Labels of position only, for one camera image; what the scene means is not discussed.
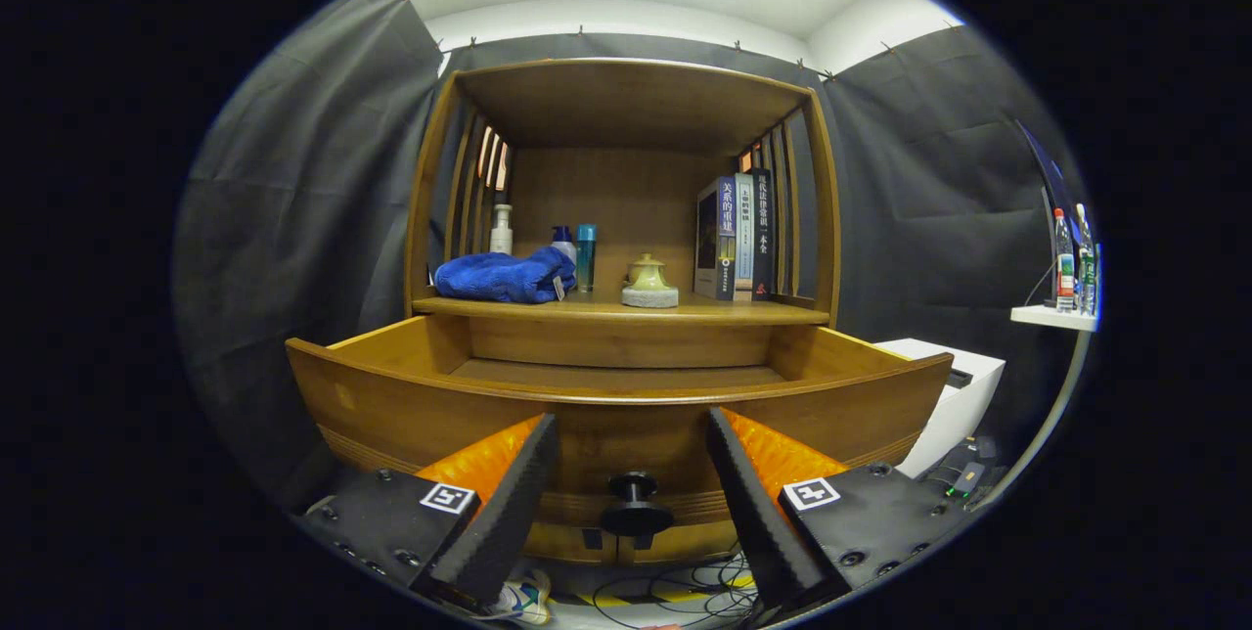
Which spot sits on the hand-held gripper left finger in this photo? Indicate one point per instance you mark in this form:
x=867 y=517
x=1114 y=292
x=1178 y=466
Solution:
x=509 y=513

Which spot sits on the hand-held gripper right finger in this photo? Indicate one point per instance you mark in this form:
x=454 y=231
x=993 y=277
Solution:
x=758 y=513

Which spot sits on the wooden drawer with black knob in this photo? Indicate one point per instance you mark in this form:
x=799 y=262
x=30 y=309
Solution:
x=626 y=434

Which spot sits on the wooden countertop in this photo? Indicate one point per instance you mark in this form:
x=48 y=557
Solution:
x=704 y=309

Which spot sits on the wooden cabinet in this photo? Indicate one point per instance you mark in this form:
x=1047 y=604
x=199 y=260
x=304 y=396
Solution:
x=626 y=200

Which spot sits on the person's shoe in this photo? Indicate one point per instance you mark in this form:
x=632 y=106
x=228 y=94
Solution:
x=523 y=599

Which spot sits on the black electronic device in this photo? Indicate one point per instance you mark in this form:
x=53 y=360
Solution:
x=966 y=478

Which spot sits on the white box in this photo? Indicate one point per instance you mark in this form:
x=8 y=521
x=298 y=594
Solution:
x=963 y=415

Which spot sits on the blue fluffy towel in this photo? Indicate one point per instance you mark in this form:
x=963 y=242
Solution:
x=499 y=276

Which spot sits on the black plastic block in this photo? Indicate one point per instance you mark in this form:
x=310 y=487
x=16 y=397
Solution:
x=960 y=378

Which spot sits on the teal glass bottle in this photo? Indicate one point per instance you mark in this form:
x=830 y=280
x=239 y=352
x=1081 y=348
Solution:
x=586 y=263

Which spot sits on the beige lidded teacup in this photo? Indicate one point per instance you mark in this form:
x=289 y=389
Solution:
x=648 y=273

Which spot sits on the pale spine book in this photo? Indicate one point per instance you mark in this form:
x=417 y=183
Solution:
x=744 y=239

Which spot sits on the white lotion bottle blue cap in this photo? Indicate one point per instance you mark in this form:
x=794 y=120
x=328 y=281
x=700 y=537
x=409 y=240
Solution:
x=564 y=244

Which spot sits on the white pump bottle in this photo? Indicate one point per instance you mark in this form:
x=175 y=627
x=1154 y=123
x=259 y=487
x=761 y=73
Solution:
x=501 y=237

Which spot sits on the black spine book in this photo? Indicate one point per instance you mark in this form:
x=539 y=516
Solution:
x=762 y=229

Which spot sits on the white shelf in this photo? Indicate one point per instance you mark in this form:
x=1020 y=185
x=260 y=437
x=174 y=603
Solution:
x=1051 y=317

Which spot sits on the red label water bottle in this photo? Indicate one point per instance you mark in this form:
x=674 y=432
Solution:
x=1064 y=268

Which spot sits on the clear water bottle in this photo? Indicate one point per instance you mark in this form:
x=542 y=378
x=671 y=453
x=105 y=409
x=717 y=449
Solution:
x=1095 y=283

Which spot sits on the dark blue screen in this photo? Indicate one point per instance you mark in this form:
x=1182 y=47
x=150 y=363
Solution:
x=1051 y=175

